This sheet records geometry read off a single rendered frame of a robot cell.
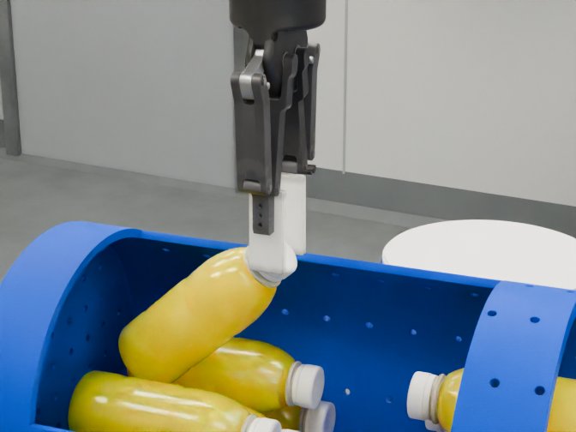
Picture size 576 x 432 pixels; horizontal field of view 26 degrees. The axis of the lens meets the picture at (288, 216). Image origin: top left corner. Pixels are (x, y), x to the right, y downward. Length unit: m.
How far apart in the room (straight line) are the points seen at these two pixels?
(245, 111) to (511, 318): 0.25
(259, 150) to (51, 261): 0.23
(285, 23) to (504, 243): 0.78
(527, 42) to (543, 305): 3.54
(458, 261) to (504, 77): 2.98
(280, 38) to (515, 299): 0.27
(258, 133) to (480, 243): 0.75
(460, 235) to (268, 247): 0.70
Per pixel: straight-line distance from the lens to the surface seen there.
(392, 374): 1.20
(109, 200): 5.05
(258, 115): 0.94
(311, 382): 1.12
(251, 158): 0.95
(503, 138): 4.59
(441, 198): 4.73
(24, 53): 5.52
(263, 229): 0.99
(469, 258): 1.60
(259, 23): 0.94
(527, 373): 0.92
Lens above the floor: 1.62
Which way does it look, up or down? 20 degrees down
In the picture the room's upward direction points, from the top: straight up
